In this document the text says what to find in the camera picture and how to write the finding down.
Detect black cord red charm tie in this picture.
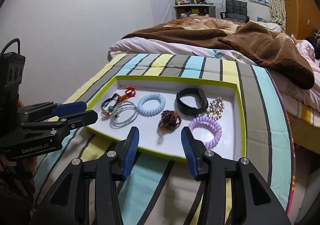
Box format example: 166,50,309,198
101,93,120,116

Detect purple spiral hair tie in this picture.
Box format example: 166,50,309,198
188,116,222,149

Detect grey elastic hair ties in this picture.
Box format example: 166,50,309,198
109,101,139,129

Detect red knot ornament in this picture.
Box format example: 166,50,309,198
117,86,136,103

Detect rose gold hair clip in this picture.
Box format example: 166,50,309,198
206,97,225,121

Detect light blue spiral hair tie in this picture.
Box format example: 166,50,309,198
137,92,167,118

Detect black wristband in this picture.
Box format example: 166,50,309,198
176,88,208,117

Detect dark bead bracelet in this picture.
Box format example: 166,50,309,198
157,110,182,136

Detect green shallow cardboard tray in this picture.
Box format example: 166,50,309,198
88,75,247,161

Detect brown fleece blanket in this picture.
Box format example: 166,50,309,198
126,16,315,90

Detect cluttered desk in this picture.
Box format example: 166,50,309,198
174,4,216,19

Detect black office chair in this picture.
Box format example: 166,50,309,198
220,0,249,23

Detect wooden wardrobe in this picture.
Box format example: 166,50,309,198
285,0,319,40

